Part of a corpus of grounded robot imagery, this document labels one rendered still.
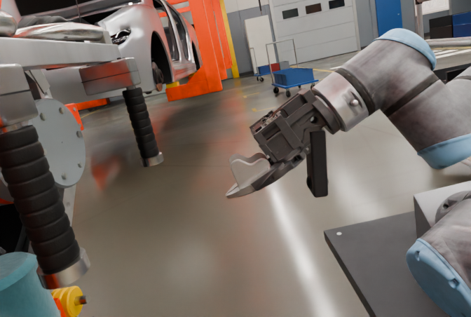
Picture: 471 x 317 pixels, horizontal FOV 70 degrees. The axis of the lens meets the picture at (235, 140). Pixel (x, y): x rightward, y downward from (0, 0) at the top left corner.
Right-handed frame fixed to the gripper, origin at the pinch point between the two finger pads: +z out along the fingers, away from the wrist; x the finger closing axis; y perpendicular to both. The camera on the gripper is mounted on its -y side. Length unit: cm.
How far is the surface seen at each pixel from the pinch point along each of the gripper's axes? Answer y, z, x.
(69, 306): 0.0, 40.3, -5.6
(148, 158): 12.8, 10.0, -8.7
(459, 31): -42, -116, -114
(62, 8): 166, 85, -346
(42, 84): 37.3, 20.2, -19.5
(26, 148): 23.2, 6.4, 24.3
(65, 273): 12.6, 11.7, 24.9
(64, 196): 16.9, 30.7, -14.3
